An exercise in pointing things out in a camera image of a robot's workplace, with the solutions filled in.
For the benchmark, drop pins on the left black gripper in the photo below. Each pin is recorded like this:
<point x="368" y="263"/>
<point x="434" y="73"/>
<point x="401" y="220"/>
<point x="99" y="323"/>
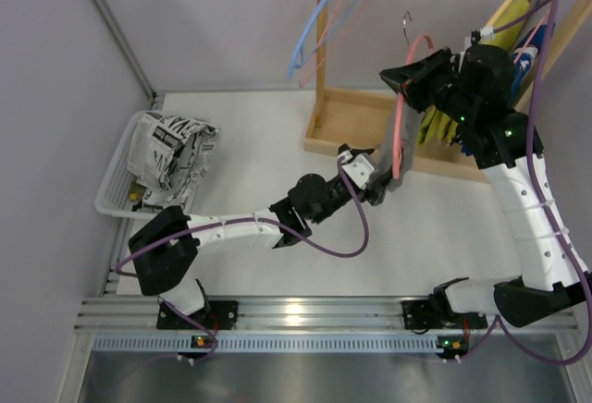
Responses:
<point x="373" y="183"/>

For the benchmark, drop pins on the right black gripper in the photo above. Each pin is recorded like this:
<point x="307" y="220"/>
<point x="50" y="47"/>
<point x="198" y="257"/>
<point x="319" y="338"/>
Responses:
<point x="444" y="81"/>

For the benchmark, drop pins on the grey trousers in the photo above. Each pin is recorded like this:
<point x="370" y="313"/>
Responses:
<point x="411" y="121"/>

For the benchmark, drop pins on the pink trouser hanger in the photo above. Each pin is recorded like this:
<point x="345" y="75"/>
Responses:
<point x="412" y="48"/>

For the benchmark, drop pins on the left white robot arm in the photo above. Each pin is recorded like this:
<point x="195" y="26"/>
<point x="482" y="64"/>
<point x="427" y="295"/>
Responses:
<point x="163" y="251"/>

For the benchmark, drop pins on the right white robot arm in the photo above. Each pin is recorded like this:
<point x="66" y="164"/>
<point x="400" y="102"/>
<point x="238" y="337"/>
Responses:
<point x="474" y="89"/>

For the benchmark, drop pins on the green trousers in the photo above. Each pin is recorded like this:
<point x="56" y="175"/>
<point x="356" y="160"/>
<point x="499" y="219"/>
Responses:
<point x="438" y="126"/>

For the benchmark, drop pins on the blue patterned trousers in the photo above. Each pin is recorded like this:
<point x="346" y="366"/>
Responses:
<point x="523" y="53"/>

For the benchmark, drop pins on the blue hanger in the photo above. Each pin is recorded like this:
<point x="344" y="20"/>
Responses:
<point x="319" y="19"/>

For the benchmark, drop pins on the wooden clothes rack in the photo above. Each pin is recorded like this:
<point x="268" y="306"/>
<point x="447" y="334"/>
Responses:
<point x="360" y="118"/>

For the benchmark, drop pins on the black white printed cloth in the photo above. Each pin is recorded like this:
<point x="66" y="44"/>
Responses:
<point x="169" y="155"/>

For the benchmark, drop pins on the yellow cloth in basket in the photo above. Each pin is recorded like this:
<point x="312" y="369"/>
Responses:
<point x="135" y="196"/>

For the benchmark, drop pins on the white plastic basket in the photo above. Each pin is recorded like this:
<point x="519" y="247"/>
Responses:
<point x="112" y="197"/>

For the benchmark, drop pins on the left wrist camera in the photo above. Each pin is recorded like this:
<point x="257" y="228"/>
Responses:
<point x="359" y="167"/>

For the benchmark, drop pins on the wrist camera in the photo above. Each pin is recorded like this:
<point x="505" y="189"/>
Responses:
<point x="485" y="34"/>
<point x="359" y="167"/>

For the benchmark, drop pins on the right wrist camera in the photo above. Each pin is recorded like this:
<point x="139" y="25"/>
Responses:
<point x="485" y="34"/>

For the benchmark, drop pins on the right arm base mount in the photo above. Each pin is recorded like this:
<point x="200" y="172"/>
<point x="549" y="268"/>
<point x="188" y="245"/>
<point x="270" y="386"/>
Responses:
<point x="424" y="315"/>

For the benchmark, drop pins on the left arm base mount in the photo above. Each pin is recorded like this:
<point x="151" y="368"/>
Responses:
<point x="218" y="314"/>

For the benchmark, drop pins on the slotted cable duct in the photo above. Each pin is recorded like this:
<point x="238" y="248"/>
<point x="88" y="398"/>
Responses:
<point x="270" y="343"/>

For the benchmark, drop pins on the aluminium rail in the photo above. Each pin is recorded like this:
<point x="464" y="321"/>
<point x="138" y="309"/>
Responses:
<point x="261" y="314"/>

